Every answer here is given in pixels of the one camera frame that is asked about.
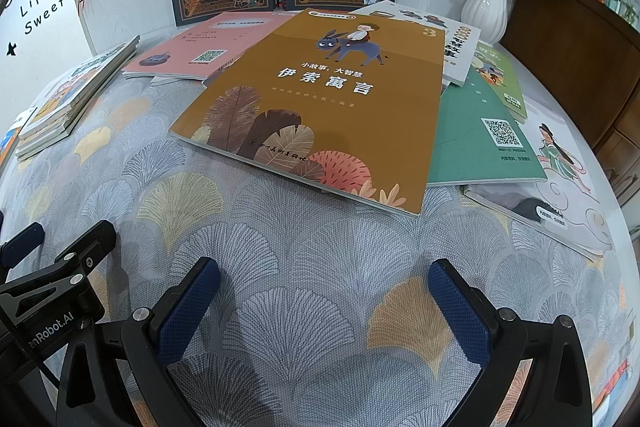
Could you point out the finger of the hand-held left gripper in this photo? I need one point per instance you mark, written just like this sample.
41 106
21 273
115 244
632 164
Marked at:
25 247
90 247

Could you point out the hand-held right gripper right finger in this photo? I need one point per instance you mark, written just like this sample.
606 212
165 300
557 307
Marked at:
460 312

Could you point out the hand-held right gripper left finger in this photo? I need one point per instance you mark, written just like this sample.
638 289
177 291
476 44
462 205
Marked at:
187 317

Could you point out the stack of books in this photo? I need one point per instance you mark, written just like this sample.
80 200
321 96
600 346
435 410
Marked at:
75 102

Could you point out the white book with girl drawing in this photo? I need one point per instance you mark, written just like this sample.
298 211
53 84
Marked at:
560 187

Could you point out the dark green book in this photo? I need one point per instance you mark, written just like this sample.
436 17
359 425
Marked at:
465 137

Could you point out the pink book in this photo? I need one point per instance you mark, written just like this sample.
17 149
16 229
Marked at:
200 42

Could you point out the light green illustrated book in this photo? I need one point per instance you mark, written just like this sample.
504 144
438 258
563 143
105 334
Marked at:
500 77

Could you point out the brown book with donkey rider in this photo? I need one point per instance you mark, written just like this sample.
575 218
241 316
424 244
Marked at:
310 107

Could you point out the white book with small figures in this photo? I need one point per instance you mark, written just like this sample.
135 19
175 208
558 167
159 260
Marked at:
450 37

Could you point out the orange cartoon cover book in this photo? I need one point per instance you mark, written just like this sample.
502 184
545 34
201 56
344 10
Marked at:
12 142

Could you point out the ginkgo leaf print tablecloth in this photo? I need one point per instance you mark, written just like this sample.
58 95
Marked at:
325 267

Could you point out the brown wooden cabinet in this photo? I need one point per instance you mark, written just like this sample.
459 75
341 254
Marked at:
565 37

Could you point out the white ribbed vase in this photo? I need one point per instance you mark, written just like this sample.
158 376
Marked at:
487 12

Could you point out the black star wall decal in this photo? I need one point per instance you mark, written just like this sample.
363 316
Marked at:
10 49

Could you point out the black wall lettering decal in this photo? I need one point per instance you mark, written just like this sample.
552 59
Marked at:
29 28

